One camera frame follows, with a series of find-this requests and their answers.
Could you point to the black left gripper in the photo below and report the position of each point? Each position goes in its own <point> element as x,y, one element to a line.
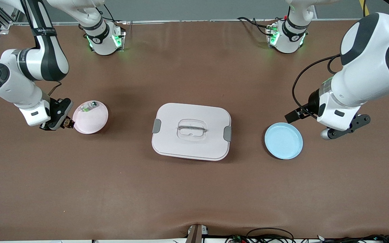
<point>313,100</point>

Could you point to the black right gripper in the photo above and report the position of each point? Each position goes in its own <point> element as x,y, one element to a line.
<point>58,110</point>

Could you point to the orange black switch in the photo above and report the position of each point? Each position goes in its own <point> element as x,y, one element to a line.
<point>69,123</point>

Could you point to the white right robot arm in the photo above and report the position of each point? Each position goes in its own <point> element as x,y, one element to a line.
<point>12,81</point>

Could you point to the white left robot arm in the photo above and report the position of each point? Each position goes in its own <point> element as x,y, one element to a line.
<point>366,77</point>

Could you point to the light blue round plate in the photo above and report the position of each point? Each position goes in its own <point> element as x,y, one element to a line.
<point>284,141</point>

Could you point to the pink round plate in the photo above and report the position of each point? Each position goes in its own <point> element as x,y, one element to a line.
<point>91,123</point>

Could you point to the brown table mat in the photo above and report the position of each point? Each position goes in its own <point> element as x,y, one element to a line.
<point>194,189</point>

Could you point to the green white switch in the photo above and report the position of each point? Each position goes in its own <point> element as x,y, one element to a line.
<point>89,106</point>

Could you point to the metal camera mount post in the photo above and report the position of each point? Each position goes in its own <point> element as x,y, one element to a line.
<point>196,234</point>

